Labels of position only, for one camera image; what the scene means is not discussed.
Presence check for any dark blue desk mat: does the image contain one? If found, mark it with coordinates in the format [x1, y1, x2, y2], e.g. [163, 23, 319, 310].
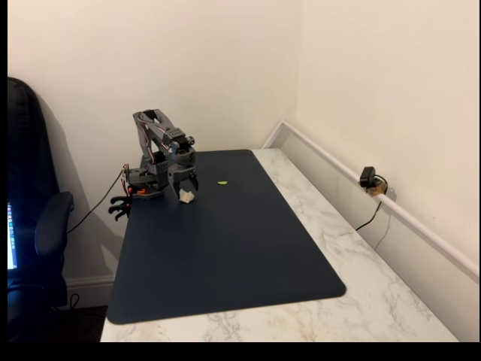
[106, 149, 347, 326]

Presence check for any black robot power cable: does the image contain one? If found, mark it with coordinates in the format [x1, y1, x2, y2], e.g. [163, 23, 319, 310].
[66, 168, 125, 234]

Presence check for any white baseboard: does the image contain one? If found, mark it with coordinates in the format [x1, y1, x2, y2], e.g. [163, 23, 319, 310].
[65, 275, 116, 310]

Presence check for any lit laptop screen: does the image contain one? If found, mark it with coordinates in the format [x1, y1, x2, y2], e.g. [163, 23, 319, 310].
[7, 202, 19, 271]

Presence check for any white wall rail trim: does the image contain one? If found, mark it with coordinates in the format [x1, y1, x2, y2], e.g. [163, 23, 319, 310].
[262, 120, 481, 280]

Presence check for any black clamp orange tip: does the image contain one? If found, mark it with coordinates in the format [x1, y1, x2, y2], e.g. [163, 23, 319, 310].
[108, 205, 131, 223]
[108, 186, 133, 208]

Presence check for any black floor cable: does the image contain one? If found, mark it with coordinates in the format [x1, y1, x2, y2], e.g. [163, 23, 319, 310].
[56, 293, 81, 311]

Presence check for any black webcam cable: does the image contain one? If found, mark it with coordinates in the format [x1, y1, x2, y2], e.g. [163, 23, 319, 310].
[355, 201, 383, 232]

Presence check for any black webcam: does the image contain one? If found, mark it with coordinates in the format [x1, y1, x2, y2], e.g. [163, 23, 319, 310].
[359, 166, 377, 188]

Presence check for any brown webcam mount block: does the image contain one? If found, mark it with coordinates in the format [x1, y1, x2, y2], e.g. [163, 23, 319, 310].
[366, 176, 395, 199]

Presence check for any black office chair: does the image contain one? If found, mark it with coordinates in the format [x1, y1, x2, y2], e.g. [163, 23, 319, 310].
[7, 77, 75, 343]

